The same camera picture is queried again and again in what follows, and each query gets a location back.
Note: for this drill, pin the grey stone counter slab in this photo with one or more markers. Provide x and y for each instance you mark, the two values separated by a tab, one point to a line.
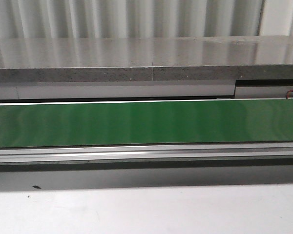
158	59

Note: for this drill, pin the green conveyor belt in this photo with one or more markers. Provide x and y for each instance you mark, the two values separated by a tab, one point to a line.
146	123

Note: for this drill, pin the white corrugated curtain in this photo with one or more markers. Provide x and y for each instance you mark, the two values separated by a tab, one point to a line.
144	18

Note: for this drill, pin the white conveyor rear rail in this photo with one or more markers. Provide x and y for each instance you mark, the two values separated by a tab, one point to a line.
137	101

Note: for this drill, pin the aluminium conveyor front rail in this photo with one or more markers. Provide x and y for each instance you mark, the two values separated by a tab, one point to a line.
250	150

